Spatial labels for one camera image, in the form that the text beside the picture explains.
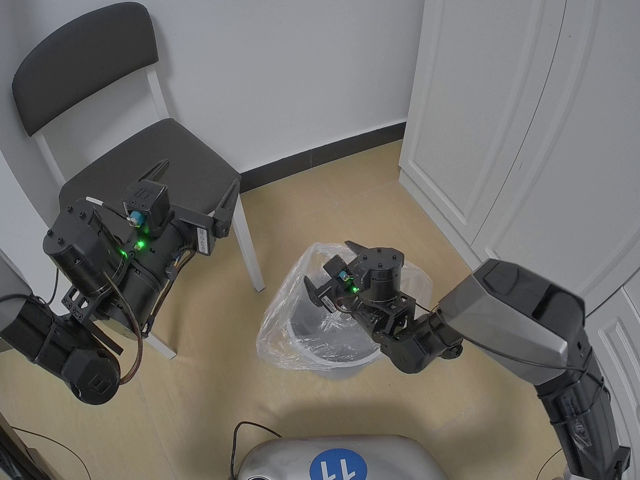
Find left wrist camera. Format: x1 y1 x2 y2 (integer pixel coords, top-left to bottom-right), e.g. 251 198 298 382
122 178 174 240

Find black cable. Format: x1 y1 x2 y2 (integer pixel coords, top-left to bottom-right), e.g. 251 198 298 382
229 420 282 475

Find white trash bin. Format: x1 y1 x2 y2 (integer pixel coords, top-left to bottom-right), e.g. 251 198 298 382
286 292 382 382

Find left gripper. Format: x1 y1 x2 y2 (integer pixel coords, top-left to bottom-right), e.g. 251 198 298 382
112 159 241 320

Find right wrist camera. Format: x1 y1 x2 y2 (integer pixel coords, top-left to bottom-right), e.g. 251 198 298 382
323 255 360 296

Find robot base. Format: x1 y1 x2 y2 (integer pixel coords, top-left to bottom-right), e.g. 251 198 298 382
235 434 442 480

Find white chair dark grey cushions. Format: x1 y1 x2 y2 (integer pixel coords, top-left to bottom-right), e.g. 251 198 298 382
11 1 266 360

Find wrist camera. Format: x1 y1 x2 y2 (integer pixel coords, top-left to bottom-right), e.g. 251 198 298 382
323 255 360 296
122 178 174 240

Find clear plastic bag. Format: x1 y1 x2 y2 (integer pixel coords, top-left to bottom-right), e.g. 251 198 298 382
256 241 434 372

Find white wardrobe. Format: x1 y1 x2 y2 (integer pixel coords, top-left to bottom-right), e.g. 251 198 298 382
398 0 640 469

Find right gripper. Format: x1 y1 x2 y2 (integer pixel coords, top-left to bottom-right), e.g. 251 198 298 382
303 240 414 320

